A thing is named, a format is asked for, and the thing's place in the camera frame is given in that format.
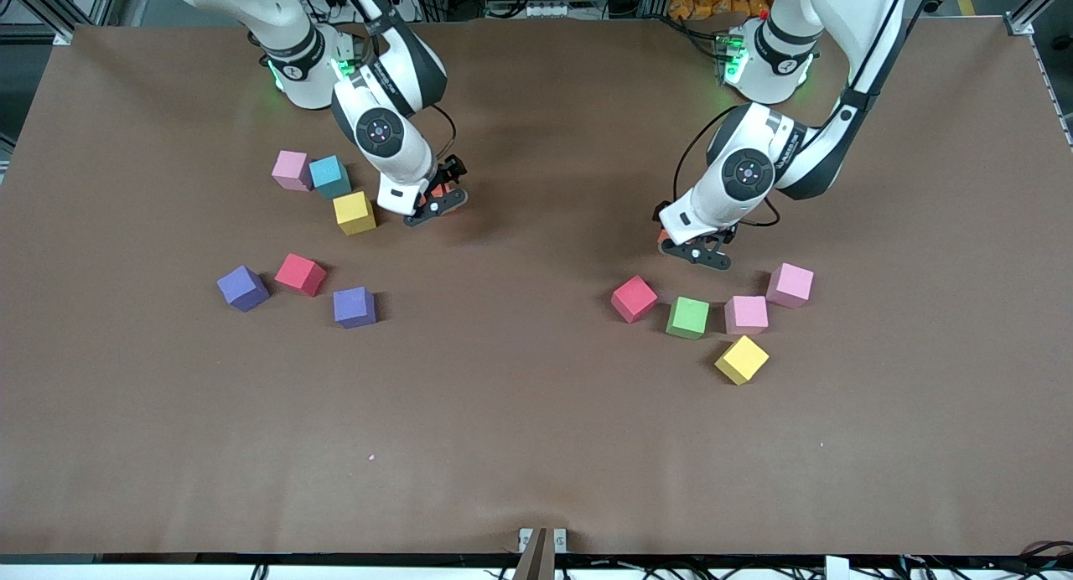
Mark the yellow foam cube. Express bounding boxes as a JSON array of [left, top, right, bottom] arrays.
[[333, 191, 377, 236], [714, 335, 770, 386]]

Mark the red foam cube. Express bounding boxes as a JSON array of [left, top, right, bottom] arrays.
[[610, 275, 660, 324], [274, 253, 328, 298]]

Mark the pink foam cube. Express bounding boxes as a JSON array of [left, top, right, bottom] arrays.
[[765, 262, 815, 310], [272, 150, 314, 193], [724, 295, 770, 336]]

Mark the green foam cube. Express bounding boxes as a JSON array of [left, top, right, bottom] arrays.
[[666, 296, 710, 341]]

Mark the blue foam cube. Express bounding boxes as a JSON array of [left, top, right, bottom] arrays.
[[308, 155, 353, 200]]

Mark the purple foam cube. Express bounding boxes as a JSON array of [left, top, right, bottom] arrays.
[[216, 265, 271, 313], [333, 287, 377, 329]]

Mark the brown paper table cover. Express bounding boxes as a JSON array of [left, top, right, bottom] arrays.
[[0, 17, 1073, 557]]

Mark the brown flat stick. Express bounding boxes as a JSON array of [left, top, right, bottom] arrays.
[[512, 527, 557, 580]]

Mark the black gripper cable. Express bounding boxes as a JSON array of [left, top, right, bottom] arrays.
[[335, 0, 459, 166], [673, 0, 915, 229]]

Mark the silver metal bracket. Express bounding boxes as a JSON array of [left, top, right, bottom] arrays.
[[518, 527, 568, 554]]

